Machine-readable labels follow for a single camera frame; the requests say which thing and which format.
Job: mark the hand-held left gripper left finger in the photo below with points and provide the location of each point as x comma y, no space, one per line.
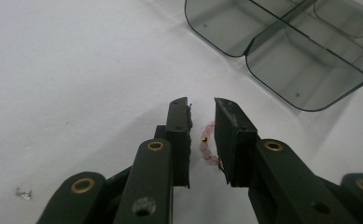
179,140

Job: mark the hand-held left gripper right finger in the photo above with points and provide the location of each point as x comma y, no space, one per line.
232,146

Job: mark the clear grey compartment box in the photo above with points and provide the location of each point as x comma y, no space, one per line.
294,71

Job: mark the small silver scrap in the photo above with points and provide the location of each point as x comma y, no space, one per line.
23,194

